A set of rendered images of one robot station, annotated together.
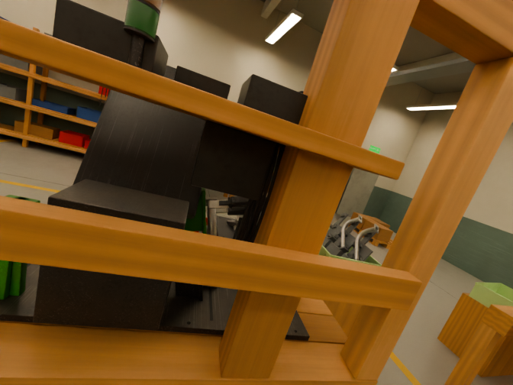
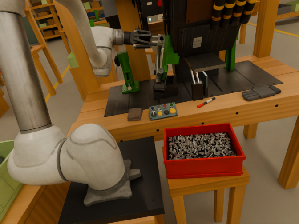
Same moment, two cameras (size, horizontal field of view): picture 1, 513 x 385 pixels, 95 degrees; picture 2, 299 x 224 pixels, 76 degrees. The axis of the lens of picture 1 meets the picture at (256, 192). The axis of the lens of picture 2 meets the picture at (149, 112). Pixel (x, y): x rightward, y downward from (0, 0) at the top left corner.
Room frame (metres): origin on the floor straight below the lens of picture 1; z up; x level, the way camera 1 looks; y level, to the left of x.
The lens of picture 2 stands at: (1.98, 0.38, 1.52)
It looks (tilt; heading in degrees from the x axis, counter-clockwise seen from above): 33 degrees down; 199
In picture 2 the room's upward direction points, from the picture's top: 12 degrees counter-clockwise
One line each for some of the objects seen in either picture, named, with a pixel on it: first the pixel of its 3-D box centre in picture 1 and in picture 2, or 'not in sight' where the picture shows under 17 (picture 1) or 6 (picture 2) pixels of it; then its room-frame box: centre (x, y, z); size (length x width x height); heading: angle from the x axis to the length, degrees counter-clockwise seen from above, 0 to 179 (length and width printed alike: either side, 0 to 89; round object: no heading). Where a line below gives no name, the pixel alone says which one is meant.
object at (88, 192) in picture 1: (122, 253); (193, 52); (0.61, 0.32, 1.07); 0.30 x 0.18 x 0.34; 107
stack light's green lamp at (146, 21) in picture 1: (141, 22); not in sight; (0.45, 0.28, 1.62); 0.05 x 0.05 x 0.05
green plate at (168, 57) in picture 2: (195, 211); (171, 51); (0.85, 0.20, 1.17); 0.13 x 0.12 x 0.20; 107
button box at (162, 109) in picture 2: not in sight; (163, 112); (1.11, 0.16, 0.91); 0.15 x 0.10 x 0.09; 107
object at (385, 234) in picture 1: (374, 230); not in sight; (6.04, -3.26, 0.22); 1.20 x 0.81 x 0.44; 15
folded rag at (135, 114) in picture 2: not in sight; (135, 114); (1.13, -0.01, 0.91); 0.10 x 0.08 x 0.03; 7
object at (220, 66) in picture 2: not in sight; (199, 57); (0.84, 0.36, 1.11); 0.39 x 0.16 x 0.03; 17
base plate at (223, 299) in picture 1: (156, 281); (184, 86); (0.77, 0.25, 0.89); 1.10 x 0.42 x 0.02; 107
